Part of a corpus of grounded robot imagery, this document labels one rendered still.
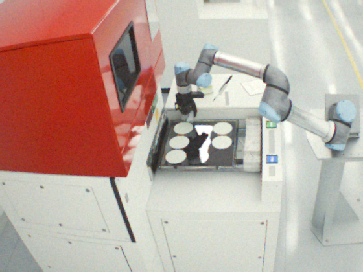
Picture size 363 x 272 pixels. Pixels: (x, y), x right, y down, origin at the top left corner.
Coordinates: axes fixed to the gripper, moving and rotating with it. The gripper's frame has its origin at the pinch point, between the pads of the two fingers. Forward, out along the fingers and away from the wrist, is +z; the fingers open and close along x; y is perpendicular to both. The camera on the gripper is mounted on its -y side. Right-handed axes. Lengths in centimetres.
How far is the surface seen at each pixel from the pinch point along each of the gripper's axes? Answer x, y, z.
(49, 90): 22, 79, -71
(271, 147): 50, -4, -4
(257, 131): 31.2, -17.1, 3.2
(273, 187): 65, 14, -1
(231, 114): 13.6, -16.1, 0.0
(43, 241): -8, 103, 18
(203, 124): 6.1, -2.5, 1.4
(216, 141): 21.1, 4.2, 1.3
